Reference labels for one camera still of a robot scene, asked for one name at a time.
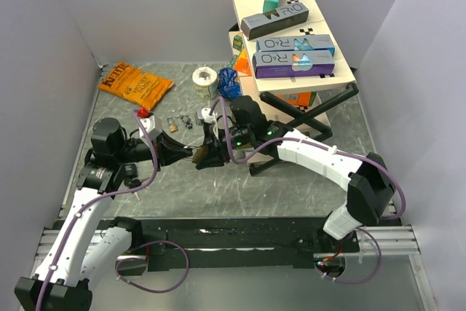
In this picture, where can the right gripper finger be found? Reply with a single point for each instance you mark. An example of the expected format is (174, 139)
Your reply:
(210, 135)
(212, 160)

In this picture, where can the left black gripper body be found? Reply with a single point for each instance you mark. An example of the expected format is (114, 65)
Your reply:
(160, 150)

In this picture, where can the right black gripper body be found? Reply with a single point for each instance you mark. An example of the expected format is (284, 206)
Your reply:
(223, 148)

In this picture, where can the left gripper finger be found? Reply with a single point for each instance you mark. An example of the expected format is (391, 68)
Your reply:
(168, 157)
(171, 143)

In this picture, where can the small brass padlock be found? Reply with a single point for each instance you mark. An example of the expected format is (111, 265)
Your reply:
(172, 126)

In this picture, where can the large brass padlock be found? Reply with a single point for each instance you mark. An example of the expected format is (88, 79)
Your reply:
(196, 153)

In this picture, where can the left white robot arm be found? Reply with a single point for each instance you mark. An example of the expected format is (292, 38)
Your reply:
(72, 269)

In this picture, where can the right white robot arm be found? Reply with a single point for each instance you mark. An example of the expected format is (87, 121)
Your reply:
(365, 179)

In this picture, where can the black padlock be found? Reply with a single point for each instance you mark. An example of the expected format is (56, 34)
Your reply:
(130, 172)

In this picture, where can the orange Kettle chips bag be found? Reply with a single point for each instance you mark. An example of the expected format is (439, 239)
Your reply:
(135, 85)

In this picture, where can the blue snack bag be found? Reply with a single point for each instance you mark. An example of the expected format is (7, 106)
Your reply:
(228, 84)

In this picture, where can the toilet paper roll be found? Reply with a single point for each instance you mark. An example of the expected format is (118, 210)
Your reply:
(205, 81)

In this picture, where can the orange box on shelf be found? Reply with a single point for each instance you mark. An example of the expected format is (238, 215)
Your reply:
(242, 63)

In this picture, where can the purple R&O box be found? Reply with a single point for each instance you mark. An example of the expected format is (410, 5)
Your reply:
(270, 65)

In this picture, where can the green box on shelf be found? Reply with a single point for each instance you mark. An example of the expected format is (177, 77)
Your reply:
(237, 42)

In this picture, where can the grey R&O box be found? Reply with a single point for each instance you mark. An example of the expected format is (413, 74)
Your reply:
(267, 23)

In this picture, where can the blue R&O box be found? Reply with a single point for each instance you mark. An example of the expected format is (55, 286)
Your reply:
(296, 43)

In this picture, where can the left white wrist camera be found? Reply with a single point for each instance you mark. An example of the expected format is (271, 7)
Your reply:
(151, 124)

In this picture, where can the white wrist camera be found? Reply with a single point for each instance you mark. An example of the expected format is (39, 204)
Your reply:
(205, 116)
(151, 124)

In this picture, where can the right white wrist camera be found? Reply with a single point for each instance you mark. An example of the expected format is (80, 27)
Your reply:
(205, 116)

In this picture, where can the panda keychain with keys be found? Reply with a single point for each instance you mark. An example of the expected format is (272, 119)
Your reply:
(186, 121)

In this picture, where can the cream shelf rack black frame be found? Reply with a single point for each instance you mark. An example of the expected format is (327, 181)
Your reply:
(312, 120)

